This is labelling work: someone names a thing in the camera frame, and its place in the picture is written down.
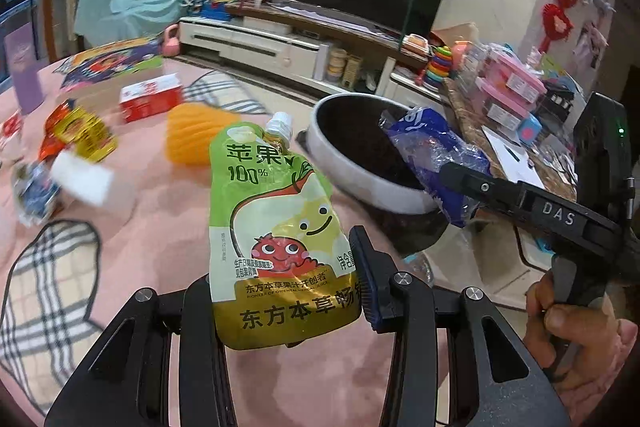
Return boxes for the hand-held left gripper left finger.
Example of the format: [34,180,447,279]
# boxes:
[45,274,238,427]

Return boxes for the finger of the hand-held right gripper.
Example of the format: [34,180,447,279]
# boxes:
[439,162,526,214]

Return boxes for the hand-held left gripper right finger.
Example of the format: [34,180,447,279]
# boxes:
[348,225,573,427]

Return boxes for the blue plastic wrapper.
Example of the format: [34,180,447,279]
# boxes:
[378,106,493,229]

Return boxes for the green juice pouch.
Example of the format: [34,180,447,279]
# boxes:
[207,112,363,350]

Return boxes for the white packet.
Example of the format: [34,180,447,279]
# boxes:
[50,149,116,208]

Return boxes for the orange ribbed plastic item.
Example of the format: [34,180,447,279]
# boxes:
[165,103,241,166]

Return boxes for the yellow snack wrapper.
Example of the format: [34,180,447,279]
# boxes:
[55,107,118,164]

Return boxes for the red white milk carton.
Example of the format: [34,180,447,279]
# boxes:
[119,74,183,124]

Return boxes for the red orange snack wrapper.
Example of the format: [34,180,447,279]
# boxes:
[39,101,76,160]

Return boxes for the person's right hand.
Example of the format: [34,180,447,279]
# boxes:
[525,269,640,427]

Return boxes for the white paper sheet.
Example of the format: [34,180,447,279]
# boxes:
[482,127,546,190]

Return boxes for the small blue box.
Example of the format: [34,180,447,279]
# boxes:
[517,114,544,145]

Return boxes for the pink storage box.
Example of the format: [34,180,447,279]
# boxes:
[475,77,543,131]
[480,52,548,100]

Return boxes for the rainbow stacking rings toy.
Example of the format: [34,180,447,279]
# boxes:
[425,46,453,85]

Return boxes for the cardboard box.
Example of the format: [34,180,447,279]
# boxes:
[430,23,481,52]

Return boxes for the small brown carton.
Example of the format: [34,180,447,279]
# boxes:
[345,55,363,90]

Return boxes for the stacked cans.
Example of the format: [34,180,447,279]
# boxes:
[327,48,348,82]

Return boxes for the blue white crumpled wrapper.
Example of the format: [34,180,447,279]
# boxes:
[10,159,66,228]

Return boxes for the white television cabinet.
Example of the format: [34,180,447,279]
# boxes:
[177,2,451,108]

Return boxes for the colourful cartoon puzzle box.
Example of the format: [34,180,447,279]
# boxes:
[52,37,166,108]

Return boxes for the pink kettlebell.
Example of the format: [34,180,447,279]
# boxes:
[161,25,182,58]

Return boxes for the purple bottle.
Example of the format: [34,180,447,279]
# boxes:
[0,32,46,115]

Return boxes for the teal cloth cover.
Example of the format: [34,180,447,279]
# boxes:
[75,0,193,50]

